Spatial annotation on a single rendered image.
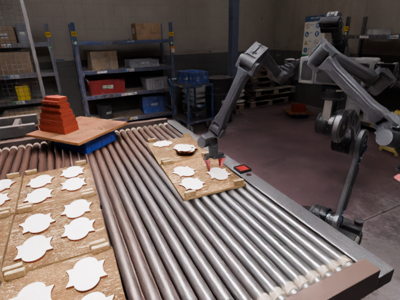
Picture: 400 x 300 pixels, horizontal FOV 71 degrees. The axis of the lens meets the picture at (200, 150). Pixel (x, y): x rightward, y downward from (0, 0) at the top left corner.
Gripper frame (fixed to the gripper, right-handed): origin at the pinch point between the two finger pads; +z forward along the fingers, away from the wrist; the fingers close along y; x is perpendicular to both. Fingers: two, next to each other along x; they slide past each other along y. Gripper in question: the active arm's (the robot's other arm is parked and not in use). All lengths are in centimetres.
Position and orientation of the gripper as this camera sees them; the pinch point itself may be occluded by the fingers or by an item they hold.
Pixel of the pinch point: (215, 169)
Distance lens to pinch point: 160.0
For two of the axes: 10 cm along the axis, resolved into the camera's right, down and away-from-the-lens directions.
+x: -3.4, -1.7, 9.3
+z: 0.9, 9.7, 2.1
